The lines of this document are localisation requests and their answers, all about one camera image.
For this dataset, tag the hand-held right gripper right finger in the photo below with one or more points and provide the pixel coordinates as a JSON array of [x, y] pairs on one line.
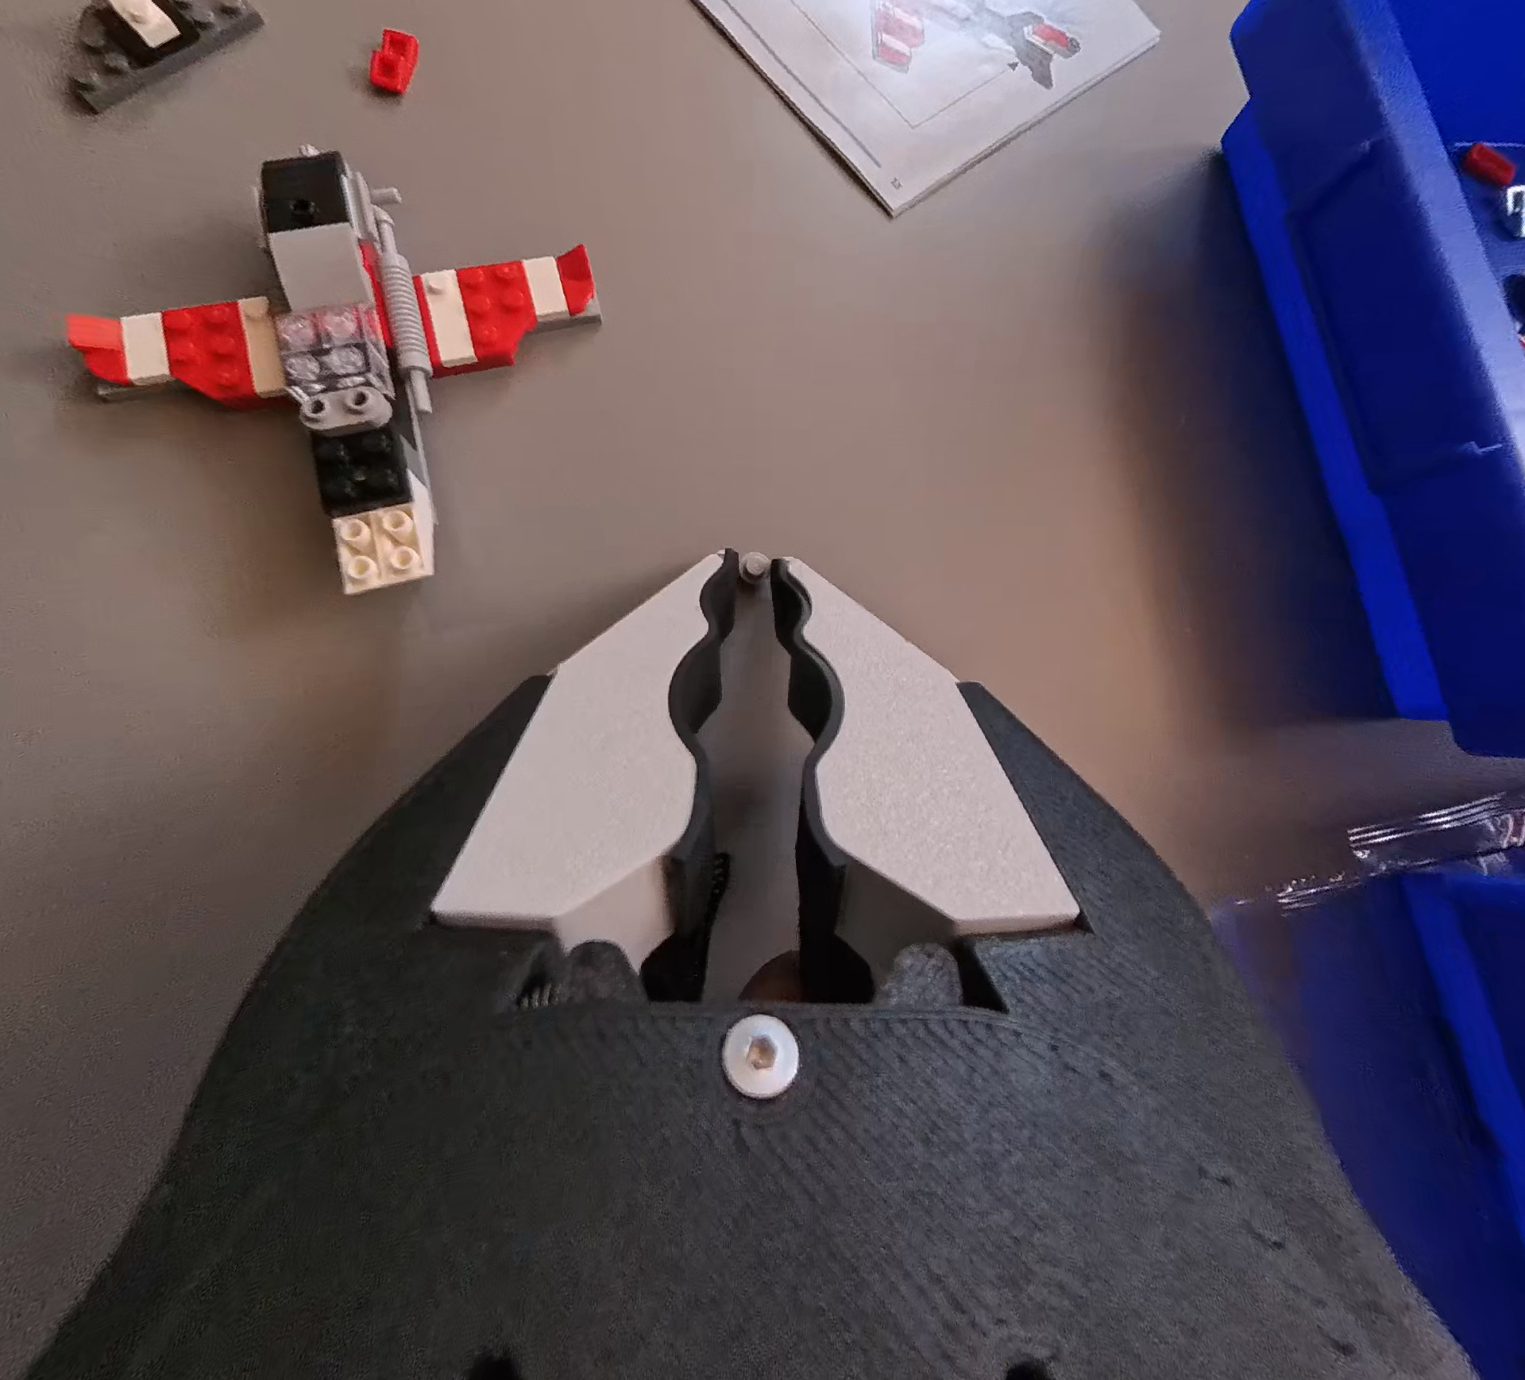
[[941, 795]]

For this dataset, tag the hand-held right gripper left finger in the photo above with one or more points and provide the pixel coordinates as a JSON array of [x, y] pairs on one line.
[[573, 795]]

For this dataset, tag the toy brick plane model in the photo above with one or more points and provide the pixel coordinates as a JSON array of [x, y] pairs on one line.
[[334, 333]]

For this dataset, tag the medium blue plastic bin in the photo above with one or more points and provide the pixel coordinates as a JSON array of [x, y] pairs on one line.
[[1346, 333]]

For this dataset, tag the grey desk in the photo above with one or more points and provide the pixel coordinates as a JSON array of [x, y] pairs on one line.
[[835, 391]]

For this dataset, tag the clear plastic bag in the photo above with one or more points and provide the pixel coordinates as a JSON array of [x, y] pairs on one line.
[[1429, 838]]

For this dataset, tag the small blue plastic bin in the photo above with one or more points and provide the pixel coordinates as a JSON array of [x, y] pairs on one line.
[[1429, 1104]]

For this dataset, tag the small red brick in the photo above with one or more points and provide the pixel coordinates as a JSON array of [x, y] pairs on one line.
[[392, 60]]

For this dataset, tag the dark grey wedge plate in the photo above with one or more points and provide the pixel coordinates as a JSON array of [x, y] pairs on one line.
[[181, 52]]

